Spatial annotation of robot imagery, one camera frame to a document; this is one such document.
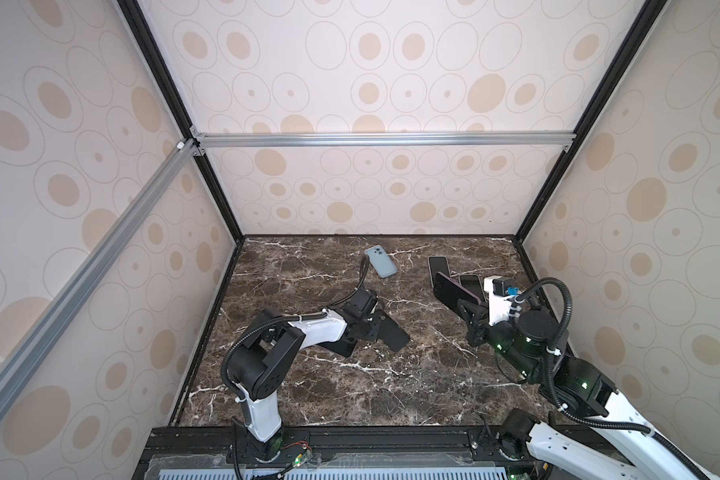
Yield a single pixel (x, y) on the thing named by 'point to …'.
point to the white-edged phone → (438, 264)
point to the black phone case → (390, 332)
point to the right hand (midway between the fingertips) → (463, 302)
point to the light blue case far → (381, 261)
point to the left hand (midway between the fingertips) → (385, 326)
